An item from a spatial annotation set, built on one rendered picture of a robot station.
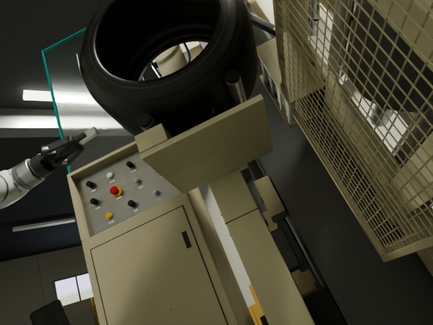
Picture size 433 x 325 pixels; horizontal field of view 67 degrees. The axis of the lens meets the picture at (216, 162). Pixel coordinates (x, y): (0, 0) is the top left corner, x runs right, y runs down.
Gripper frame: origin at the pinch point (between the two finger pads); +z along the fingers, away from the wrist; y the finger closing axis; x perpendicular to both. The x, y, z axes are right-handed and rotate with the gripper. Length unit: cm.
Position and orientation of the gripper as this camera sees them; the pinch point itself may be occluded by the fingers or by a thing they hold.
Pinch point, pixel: (87, 135)
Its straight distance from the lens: 118.5
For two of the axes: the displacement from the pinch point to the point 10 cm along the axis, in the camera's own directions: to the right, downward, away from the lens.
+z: 8.4, -5.4, 0.0
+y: 2.3, 3.6, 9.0
